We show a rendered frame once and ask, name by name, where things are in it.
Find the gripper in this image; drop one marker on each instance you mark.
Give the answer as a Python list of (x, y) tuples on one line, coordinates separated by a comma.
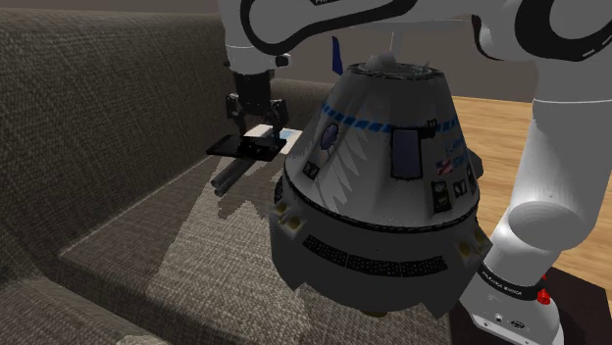
[(253, 93)]

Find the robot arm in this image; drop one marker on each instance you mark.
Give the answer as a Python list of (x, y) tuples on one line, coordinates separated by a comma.
[(550, 162)]

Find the white flat book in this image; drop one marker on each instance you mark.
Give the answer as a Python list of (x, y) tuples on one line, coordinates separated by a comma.
[(260, 130)]

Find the black flat phone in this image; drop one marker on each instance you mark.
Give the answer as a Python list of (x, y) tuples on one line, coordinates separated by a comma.
[(229, 145)]

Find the grey cylinder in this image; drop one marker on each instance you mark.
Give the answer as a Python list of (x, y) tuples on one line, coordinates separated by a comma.
[(232, 171), (235, 182)]

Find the blue pointed object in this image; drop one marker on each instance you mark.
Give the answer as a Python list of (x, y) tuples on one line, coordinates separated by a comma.
[(337, 57)]

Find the grey space capsule toy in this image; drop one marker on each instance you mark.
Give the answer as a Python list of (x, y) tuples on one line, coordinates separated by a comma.
[(382, 200)]

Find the grey fabric sofa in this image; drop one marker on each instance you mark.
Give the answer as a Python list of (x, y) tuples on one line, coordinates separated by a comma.
[(95, 124)]

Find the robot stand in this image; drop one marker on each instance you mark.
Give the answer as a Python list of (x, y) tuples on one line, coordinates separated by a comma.
[(581, 305)]

